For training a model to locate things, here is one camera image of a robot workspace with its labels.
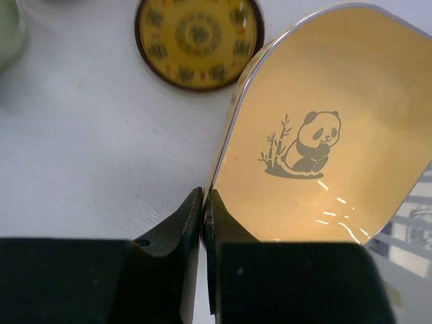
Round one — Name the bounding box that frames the green square panda plate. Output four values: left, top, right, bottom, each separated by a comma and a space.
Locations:
0, 0, 27, 70

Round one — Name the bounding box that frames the white plastic basket bin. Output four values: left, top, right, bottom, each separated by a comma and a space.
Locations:
367, 165, 431, 280

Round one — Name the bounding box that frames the gold square panda plate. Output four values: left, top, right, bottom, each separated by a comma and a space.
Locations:
207, 3, 431, 244

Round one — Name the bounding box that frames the dark round yellow patterned plate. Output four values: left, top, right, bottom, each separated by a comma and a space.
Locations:
134, 0, 265, 91

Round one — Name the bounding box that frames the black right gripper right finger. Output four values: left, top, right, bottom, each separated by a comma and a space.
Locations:
201, 189, 258, 319

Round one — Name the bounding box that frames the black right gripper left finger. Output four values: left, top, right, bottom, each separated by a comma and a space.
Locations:
135, 187, 203, 323

